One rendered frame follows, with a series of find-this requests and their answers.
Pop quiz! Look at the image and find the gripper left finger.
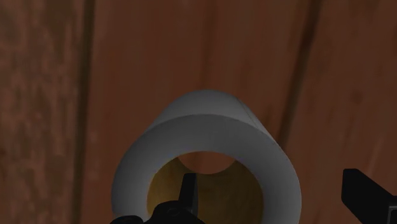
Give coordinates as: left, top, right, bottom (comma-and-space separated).
109, 172, 206, 224

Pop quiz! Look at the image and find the white toilet paper roll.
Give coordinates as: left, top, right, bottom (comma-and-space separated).
111, 90, 302, 224

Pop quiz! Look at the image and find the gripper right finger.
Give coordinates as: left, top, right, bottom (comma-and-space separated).
341, 168, 397, 224

